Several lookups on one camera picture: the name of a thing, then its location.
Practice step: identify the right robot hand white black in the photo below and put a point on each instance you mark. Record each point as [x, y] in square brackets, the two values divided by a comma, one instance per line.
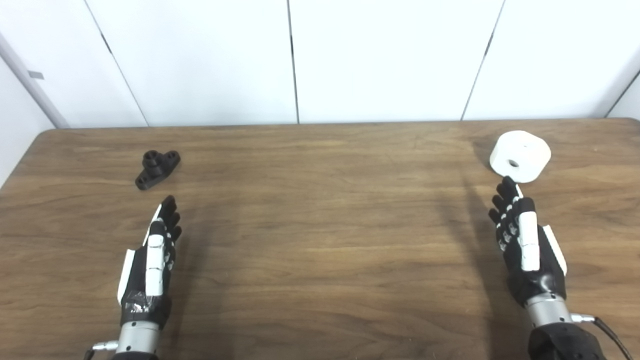
[529, 245]

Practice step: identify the round white piece with hole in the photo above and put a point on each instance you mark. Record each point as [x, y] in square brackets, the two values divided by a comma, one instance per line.
[522, 150]

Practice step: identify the small grey wall tag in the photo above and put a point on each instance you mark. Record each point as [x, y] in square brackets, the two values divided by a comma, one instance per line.
[35, 75]

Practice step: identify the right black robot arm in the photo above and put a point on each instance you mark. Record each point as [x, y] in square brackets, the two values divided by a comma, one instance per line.
[555, 335]

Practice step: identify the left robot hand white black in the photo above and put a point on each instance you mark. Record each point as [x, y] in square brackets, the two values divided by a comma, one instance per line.
[155, 260]

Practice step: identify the black flanged holder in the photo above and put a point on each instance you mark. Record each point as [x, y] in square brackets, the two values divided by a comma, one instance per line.
[156, 170]

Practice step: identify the grey wall corner strip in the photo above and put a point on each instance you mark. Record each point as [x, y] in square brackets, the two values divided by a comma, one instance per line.
[35, 82]

